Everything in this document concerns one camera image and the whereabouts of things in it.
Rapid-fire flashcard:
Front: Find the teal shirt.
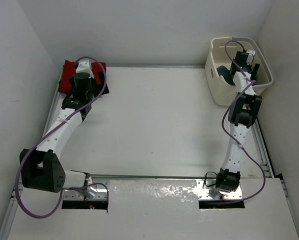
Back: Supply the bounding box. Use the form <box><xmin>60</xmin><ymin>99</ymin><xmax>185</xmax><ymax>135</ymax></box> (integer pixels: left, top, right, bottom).
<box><xmin>216</xmin><ymin>65</ymin><xmax>236</xmax><ymax>86</ymax></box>

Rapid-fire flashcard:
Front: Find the red garment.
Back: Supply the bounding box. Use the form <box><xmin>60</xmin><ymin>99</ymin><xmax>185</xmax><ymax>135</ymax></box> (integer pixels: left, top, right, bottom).
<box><xmin>58</xmin><ymin>60</ymin><xmax>105</xmax><ymax>96</ymax></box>

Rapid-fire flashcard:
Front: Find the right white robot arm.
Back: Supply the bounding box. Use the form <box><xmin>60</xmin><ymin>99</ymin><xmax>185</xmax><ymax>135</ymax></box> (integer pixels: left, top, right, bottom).
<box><xmin>215</xmin><ymin>50</ymin><xmax>262</xmax><ymax>193</ymax></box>

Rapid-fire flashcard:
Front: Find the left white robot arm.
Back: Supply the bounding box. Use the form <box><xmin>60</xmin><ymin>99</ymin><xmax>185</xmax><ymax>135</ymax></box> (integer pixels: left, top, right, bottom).
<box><xmin>19</xmin><ymin>57</ymin><xmax>109</xmax><ymax>193</ymax></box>

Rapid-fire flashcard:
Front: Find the beige laundry basket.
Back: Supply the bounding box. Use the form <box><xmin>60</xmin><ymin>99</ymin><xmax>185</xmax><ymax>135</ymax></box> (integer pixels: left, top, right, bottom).
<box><xmin>205</xmin><ymin>37</ymin><xmax>274</xmax><ymax>107</ymax></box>

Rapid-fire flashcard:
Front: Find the white front cover board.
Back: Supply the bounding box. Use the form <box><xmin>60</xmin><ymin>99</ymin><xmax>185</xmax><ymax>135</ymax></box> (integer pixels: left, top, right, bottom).
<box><xmin>6</xmin><ymin>178</ymin><xmax>298</xmax><ymax>240</ymax></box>

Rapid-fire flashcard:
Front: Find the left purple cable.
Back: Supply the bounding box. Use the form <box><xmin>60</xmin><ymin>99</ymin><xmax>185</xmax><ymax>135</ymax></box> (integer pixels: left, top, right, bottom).
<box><xmin>14</xmin><ymin>56</ymin><xmax>109</xmax><ymax>219</ymax></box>

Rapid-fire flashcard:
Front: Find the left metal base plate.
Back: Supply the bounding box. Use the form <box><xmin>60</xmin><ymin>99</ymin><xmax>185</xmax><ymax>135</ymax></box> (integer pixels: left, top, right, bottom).
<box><xmin>63</xmin><ymin>176</ymin><xmax>110</xmax><ymax>201</ymax></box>

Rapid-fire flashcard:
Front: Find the metal base plate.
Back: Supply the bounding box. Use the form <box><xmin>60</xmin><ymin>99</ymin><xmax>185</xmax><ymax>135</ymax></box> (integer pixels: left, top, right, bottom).
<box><xmin>63</xmin><ymin>176</ymin><xmax>110</xmax><ymax>201</ymax></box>
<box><xmin>196</xmin><ymin>178</ymin><xmax>243</xmax><ymax>201</ymax></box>

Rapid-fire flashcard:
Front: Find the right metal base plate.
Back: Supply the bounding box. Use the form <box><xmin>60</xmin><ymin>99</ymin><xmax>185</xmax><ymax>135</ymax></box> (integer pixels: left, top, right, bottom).
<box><xmin>196</xmin><ymin>178</ymin><xmax>243</xmax><ymax>201</ymax></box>

